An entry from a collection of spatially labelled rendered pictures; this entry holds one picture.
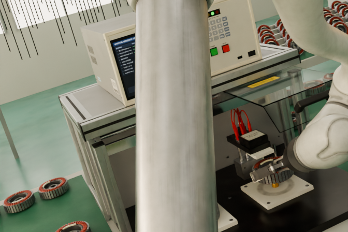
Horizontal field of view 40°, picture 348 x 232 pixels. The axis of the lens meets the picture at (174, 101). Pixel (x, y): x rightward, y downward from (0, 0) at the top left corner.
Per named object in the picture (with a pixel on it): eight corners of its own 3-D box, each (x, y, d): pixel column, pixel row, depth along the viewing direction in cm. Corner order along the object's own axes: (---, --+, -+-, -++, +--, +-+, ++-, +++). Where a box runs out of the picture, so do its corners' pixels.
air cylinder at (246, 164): (265, 171, 149) (262, 155, 148) (244, 180, 147) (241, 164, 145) (257, 166, 154) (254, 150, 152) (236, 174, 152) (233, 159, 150)
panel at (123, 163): (287, 141, 166) (271, 58, 157) (108, 215, 147) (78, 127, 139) (286, 140, 167) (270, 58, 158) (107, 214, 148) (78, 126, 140)
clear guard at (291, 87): (359, 101, 122) (356, 78, 120) (280, 133, 115) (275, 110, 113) (286, 81, 152) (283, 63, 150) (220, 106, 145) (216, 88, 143)
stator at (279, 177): (302, 175, 132) (300, 162, 131) (267, 190, 129) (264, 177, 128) (280, 162, 142) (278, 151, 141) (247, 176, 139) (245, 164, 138)
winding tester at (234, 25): (262, 58, 142) (248, -11, 136) (126, 106, 130) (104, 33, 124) (207, 47, 178) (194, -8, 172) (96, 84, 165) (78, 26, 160)
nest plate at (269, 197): (314, 189, 132) (313, 185, 132) (267, 210, 128) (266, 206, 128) (283, 171, 146) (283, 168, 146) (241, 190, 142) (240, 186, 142)
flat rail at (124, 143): (297, 84, 144) (295, 75, 143) (102, 158, 127) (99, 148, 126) (294, 84, 145) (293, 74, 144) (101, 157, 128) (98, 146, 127)
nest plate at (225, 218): (238, 223, 126) (237, 219, 125) (187, 247, 121) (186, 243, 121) (213, 202, 139) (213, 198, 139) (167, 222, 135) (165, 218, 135)
